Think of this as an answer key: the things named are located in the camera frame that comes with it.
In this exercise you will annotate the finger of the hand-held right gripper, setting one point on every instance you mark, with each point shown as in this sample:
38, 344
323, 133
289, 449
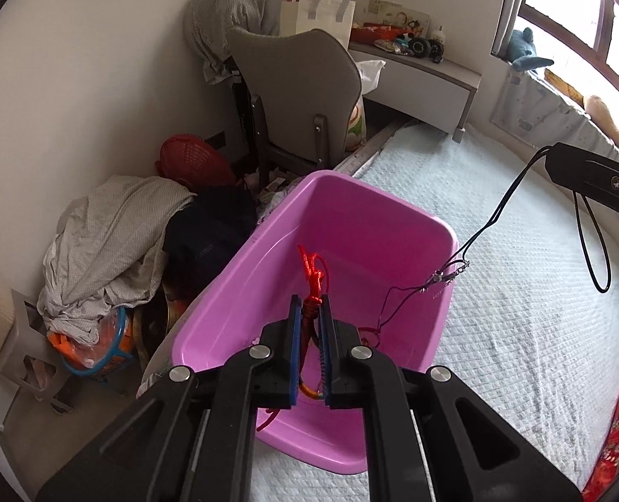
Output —
586, 159
602, 191

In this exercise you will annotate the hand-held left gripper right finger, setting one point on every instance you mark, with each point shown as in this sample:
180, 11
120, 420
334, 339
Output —
326, 355

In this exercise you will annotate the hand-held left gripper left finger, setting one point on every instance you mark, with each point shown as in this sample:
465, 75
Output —
295, 355

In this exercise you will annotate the pink plastic tub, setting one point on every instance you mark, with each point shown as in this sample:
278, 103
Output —
351, 230

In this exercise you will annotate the beige plush toy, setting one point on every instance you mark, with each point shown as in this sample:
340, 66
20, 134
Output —
610, 125

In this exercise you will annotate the grey bed bumper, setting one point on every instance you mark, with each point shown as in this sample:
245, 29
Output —
539, 115

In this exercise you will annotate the blue shark plush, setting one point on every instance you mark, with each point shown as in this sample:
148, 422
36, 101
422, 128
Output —
526, 49

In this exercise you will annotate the dark clothing pile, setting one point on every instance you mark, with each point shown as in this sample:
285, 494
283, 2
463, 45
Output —
210, 235

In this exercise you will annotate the white desk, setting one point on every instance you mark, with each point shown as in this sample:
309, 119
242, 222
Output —
424, 89

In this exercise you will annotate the blue basket with orange items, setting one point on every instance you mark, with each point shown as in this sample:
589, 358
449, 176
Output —
98, 350

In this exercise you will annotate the black toy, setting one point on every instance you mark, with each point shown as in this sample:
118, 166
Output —
419, 46

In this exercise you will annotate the grey cloth pile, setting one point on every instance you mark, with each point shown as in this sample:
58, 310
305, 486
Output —
111, 240

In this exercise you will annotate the red plastic basket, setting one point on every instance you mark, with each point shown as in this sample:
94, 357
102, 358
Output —
194, 159

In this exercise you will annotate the white printed plastic bag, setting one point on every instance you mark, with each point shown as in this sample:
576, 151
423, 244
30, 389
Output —
359, 110

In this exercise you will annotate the picture card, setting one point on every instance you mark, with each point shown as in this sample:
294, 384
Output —
393, 13

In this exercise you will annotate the red tray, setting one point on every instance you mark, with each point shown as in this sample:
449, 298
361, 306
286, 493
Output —
377, 33

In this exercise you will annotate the white plastic stool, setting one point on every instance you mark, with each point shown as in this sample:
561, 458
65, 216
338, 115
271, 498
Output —
22, 371

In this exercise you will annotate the grey chair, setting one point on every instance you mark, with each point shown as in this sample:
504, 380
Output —
288, 78

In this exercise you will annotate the white paper bag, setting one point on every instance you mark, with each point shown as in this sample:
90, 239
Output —
314, 21

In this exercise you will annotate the grey checked garment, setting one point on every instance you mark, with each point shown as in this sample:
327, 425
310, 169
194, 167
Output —
226, 15

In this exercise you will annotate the wooden window frame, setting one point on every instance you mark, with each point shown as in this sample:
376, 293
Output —
602, 36

